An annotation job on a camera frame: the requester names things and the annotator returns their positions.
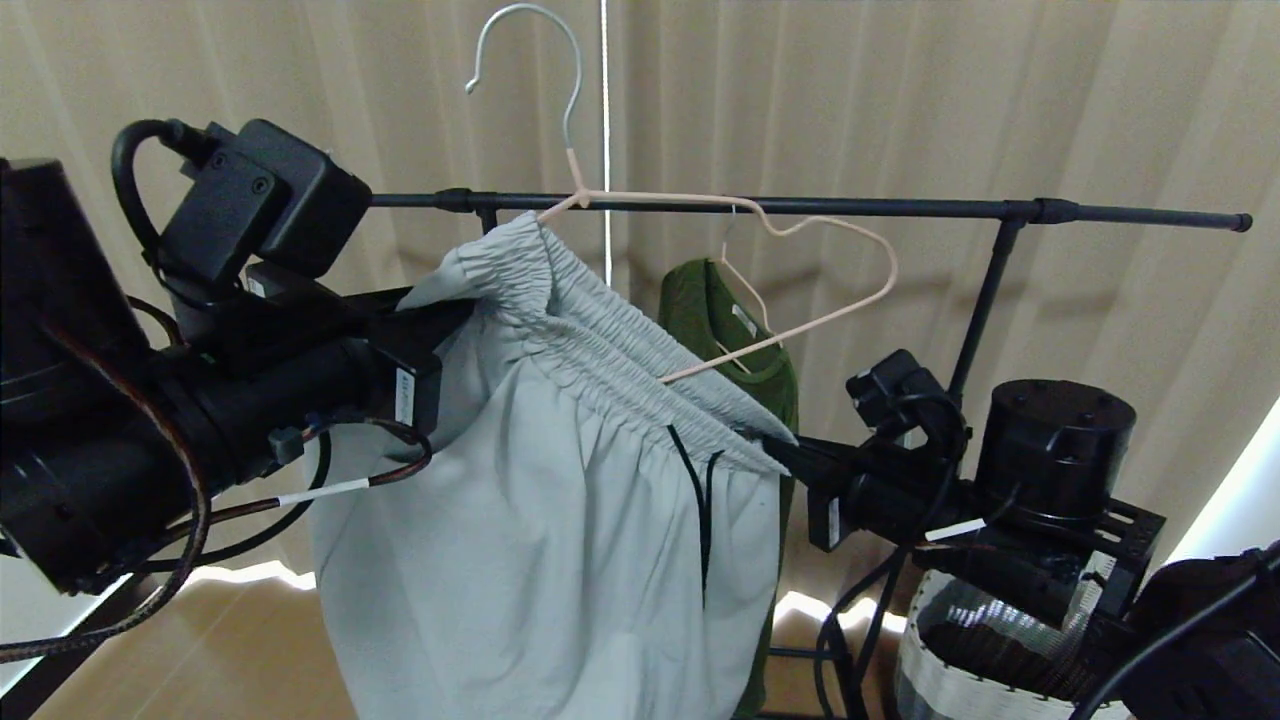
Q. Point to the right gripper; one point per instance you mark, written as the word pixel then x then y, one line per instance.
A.
pixel 900 495

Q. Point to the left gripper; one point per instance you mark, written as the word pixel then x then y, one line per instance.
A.
pixel 300 400

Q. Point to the pale grey shorts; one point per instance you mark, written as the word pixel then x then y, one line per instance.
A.
pixel 520 540

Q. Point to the pink clothes hanger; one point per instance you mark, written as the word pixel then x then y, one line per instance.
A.
pixel 745 285
pixel 680 197

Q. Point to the green shirt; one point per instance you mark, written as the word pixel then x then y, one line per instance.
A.
pixel 700 310

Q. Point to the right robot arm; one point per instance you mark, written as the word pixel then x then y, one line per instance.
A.
pixel 1050 450

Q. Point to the white laundry basket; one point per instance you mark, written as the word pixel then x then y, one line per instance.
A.
pixel 950 690

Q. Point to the black clothes rack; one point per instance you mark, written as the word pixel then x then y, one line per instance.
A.
pixel 950 208

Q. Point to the beige curtain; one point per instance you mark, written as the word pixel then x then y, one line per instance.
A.
pixel 900 100

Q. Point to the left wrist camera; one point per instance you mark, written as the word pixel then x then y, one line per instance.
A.
pixel 270 200

